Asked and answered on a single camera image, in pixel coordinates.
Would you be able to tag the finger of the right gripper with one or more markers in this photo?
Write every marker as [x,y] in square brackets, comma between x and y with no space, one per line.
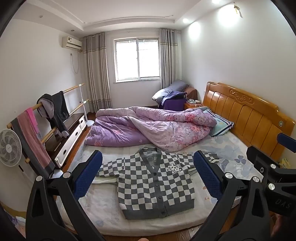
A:
[262,163]
[285,140]

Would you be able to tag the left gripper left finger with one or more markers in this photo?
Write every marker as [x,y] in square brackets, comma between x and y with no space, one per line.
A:
[54,212]

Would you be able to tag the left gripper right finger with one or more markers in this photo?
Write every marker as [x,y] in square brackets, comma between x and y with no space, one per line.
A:
[252,220]

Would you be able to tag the grey white checkered cardigan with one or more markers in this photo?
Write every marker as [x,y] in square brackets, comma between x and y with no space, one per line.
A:
[153,183]

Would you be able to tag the wooden clothes rack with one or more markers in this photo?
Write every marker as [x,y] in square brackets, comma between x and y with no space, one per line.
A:
[51,150]

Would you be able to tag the armchair with purple clothes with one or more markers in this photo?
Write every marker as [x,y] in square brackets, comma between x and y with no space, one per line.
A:
[175,96]

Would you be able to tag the right hand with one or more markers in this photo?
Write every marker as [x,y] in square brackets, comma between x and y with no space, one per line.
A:
[279,222]

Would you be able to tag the wooden bed headboard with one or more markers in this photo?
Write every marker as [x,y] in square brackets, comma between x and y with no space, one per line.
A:
[256,122]

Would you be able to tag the floral bed sheet mattress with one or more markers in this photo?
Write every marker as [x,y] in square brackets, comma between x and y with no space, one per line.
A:
[101,200]

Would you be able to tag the striped pillow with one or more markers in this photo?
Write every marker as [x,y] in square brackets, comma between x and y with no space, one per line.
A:
[223,125]

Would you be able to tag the white standing fan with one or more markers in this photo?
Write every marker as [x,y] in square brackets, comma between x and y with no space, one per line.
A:
[11,148]

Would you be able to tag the pink grey towel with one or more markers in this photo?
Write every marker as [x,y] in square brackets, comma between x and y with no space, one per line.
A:
[32,146]

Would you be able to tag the purple floral quilt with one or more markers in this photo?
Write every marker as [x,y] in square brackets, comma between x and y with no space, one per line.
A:
[168,130]

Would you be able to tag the wooden bedside table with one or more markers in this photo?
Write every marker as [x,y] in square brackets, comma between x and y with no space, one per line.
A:
[190,103]

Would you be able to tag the dark grey hoodie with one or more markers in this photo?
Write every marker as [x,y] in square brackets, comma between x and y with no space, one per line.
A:
[54,109]

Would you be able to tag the right grey curtain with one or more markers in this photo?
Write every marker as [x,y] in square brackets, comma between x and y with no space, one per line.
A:
[170,55]

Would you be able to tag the grey curtain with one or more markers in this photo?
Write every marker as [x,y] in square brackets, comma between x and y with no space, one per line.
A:
[96,71]
[170,55]

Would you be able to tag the left grey curtain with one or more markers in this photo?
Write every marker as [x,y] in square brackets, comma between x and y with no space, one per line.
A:
[96,71]

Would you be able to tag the window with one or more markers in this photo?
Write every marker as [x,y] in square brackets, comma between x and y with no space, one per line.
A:
[136,59]

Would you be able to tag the white wall air conditioner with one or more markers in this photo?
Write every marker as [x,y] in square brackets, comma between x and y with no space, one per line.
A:
[71,43]

